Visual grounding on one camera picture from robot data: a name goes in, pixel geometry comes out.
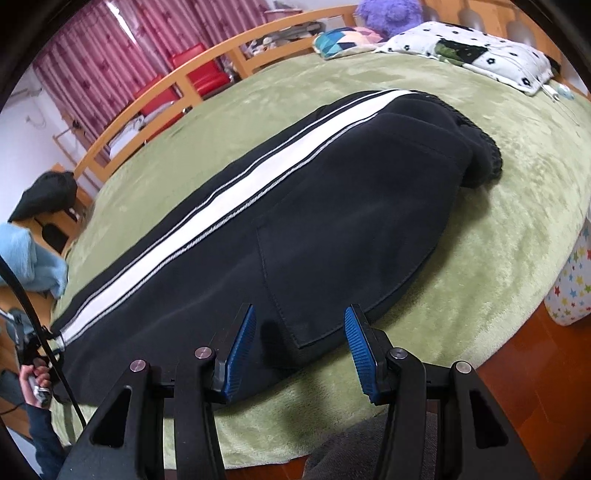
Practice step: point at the light blue fluffy cloth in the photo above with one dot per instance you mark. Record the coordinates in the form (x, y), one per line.
(27, 263)

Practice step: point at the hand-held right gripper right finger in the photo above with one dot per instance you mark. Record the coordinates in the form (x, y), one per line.
(358, 350)

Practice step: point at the red chair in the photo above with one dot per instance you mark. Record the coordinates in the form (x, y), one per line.
(203, 69)
(157, 99)

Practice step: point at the purple plush toy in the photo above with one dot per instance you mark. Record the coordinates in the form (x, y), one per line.
(388, 16)

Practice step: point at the white flower print pillow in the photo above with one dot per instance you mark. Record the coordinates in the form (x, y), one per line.
(508, 60)

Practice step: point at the wooden bed frame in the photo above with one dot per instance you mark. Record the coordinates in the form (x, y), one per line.
(94, 161)

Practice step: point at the star print bag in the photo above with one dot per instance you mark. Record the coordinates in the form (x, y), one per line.
(572, 286)

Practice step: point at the colourful geometric pillow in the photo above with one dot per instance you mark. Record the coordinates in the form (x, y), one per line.
(341, 41)

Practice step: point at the red patterned curtain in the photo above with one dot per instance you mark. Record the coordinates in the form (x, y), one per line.
(115, 46)

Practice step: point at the person's left hand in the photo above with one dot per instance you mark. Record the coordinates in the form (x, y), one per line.
(34, 383)

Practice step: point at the person's left forearm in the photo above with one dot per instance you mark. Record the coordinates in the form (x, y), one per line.
(44, 438)

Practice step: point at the black pants with white stripe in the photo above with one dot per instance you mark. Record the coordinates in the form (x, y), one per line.
(323, 207)

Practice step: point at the black cloth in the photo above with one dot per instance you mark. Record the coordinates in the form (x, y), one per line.
(46, 194)

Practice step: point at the small light blue object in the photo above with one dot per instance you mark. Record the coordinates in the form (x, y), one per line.
(564, 91)

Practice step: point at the green fluffy blanket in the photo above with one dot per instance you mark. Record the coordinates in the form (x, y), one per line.
(461, 277)

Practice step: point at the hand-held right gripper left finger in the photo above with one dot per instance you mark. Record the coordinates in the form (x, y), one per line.
(240, 350)

